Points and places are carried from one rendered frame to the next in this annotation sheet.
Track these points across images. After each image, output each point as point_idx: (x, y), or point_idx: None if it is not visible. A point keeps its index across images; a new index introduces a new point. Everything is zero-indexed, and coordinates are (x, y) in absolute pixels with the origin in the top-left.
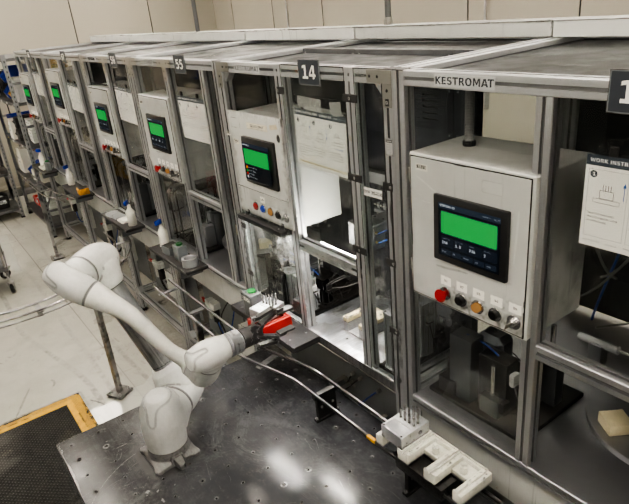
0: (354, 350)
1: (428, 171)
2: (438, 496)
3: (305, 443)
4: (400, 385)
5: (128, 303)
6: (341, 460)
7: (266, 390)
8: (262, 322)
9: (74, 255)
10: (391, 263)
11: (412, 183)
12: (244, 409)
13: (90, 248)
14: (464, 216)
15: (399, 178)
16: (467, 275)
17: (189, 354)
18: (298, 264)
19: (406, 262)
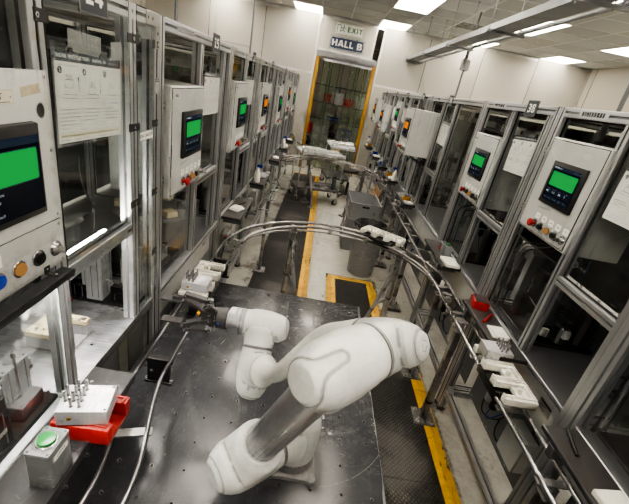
0: (114, 331)
1: (179, 97)
2: (218, 283)
3: (202, 376)
4: (155, 292)
5: (323, 325)
6: (203, 350)
7: (147, 453)
8: (201, 305)
9: (377, 337)
10: (155, 191)
11: (173, 110)
12: (192, 448)
13: (348, 332)
14: (193, 120)
15: (160, 112)
16: (188, 159)
17: (287, 319)
18: (66, 308)
19: (161, 181)
